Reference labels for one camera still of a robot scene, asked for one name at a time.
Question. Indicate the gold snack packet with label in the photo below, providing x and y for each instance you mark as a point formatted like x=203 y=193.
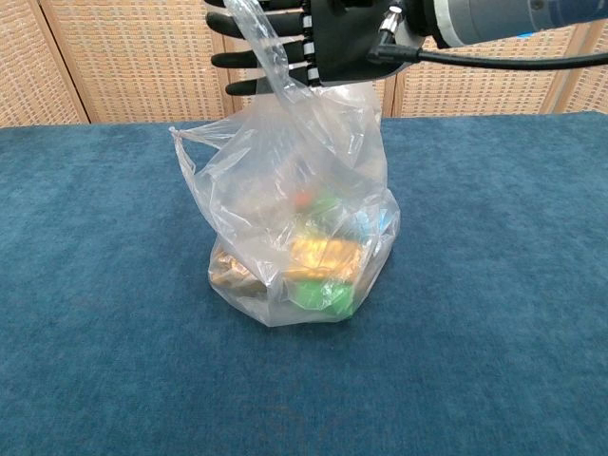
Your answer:
x=233 y=278

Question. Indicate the light blue snack packet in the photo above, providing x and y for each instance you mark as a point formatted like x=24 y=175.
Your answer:
x=375 y=221

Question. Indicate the woven rattan folding screen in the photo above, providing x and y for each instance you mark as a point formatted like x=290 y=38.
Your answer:
x=119 y=57

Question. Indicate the blue velvet tablecloth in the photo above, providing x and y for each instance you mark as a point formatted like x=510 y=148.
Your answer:
x=95 y=285

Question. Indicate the small green snack packet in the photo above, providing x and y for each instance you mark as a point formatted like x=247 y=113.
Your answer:
x=328 y=206

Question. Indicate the orange snack item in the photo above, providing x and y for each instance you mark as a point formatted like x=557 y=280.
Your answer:
x=303 y=198

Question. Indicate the gold foil snack box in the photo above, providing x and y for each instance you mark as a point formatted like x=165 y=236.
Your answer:
x=323 y=256

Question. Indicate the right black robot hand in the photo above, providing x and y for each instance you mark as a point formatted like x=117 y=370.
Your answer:
x=347 y=43

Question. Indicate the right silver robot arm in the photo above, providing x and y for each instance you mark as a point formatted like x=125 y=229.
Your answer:
x=499 y=19

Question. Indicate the large green snack packet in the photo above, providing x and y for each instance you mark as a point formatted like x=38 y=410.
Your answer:
x=313 y=294

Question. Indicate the clear plastic shopping bag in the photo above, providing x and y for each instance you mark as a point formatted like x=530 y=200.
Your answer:
x=294 y=157

